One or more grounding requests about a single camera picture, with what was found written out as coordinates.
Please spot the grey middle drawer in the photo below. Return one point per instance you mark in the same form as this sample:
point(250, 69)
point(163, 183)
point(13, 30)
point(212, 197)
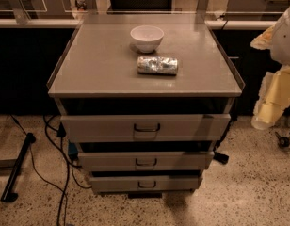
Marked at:
point(145, 161)

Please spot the grey bottom drawer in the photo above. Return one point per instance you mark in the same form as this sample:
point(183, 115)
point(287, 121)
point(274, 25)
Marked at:
point(145, 183)

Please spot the crushed silver can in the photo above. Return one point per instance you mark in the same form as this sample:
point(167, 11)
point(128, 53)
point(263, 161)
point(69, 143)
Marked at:
point(157, 65)

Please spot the black metal floor stand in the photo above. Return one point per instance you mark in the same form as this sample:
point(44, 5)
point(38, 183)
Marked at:
point(8, 195)

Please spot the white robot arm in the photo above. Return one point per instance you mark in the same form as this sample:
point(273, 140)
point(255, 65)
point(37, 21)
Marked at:
point(280, 49)

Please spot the black caster wheel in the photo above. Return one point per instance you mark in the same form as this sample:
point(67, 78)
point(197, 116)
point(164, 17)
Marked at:
point(221, 158)

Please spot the grey top drawer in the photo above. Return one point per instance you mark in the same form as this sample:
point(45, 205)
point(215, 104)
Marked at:
point(136, 128)

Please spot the white ceramic bowl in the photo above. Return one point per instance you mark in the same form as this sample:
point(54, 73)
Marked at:
point(146, 38)

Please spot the black wheeled base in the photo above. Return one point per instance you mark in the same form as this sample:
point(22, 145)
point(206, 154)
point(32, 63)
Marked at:
point(283, 142)

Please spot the grey drawer cabinet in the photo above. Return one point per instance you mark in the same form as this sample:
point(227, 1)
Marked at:
point(98, 76)

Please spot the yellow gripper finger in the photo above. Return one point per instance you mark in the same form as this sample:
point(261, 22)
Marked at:
point(274, 98)
point(264, 40)

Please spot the grey drawer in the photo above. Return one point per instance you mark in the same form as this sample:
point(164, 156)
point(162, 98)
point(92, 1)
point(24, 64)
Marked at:
point(136, 128)
point(145, 183)
point(145, 161)

